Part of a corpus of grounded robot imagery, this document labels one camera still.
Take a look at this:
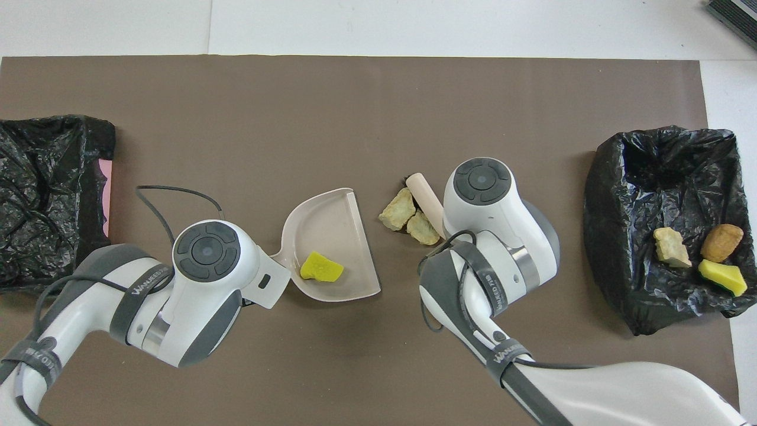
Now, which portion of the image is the yellow sponge with green edge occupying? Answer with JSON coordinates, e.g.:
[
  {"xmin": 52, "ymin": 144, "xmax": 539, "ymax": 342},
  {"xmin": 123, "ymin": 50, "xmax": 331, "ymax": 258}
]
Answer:
[{"xmin": 697, "ymin": 258, "xmax": 749, "ymax": 298}]

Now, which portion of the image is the black stand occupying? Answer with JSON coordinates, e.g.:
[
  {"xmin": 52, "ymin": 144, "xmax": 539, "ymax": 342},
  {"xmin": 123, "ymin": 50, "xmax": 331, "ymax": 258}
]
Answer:
[{"xmin": 706, "ymin": 0, "xmax": 757, "ymax": 35}]

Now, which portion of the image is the black cable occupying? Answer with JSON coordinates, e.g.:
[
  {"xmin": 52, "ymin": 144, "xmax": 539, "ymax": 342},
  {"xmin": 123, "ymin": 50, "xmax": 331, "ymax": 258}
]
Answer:
[
  {"xmin": 135, "ymin": 185, "xmax": 227, "ymax": 248},
  {"xmin": 417, "ymin": 230, "xmax": 477, "ymax": 333}
]

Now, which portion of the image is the pink bin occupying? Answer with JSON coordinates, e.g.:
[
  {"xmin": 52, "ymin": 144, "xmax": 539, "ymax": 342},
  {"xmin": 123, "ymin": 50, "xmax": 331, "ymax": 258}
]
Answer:
[{"xmin": 97, "ymin": 158, "xmax": 114, "ymax": 238}]

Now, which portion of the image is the beige stone-like trash piece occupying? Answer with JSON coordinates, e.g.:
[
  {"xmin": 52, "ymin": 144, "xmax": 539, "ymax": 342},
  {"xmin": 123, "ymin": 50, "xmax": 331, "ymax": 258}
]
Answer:
[{"xmin": 653, "ymin": 227, "xmax": 693, "ymax": 269}]

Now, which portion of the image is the beige plastic dustpan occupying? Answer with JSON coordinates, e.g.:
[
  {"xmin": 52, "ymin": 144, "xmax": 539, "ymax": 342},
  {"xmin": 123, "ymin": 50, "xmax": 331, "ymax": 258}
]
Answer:
[{"xmin": 270, "ymin": 188, "xmax": 382, "ymax": 303}]

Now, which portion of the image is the beige brush handle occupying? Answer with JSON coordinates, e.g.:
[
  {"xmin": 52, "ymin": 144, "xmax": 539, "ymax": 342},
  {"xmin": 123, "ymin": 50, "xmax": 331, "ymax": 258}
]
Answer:
[{"xmin": 405, "ymin": 172, "xmax": 447, "ymax": 240}]

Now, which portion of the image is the beige crumpled trash piece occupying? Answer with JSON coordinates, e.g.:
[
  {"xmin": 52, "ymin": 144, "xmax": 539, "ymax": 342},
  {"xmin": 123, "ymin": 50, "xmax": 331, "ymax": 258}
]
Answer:
[
  {"xmin": 406, "ymin": 209, "xmax": 441, "ymax": 246},
  {"xmin": 378, "ymin": 188, "xmax": 417, "ymax": 232}
]

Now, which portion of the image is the brown trash lump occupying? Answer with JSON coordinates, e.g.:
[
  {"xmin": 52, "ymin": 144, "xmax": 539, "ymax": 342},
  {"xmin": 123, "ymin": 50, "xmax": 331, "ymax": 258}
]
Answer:
[{"xmin": 700, "ymin": 223, "xmax": 745, "ymax": 264}]

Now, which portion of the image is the yellow-green sponge piece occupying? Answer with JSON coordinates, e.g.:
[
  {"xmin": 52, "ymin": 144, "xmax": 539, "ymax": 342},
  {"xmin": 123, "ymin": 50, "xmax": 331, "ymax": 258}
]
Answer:
[{"xmin": 300, "ymin": 251, "xmax": 345, "ymax": 282}]

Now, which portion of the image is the black bin bag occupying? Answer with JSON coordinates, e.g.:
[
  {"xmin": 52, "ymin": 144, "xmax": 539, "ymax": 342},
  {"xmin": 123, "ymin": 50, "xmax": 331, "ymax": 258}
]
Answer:
[
  {"xmin": 583, "ymin": 125, "xmax": 757, "ymax": 337},
  {"xmin": 0, "ymin": 114, "xmax": 117, "ymax": 295}
]

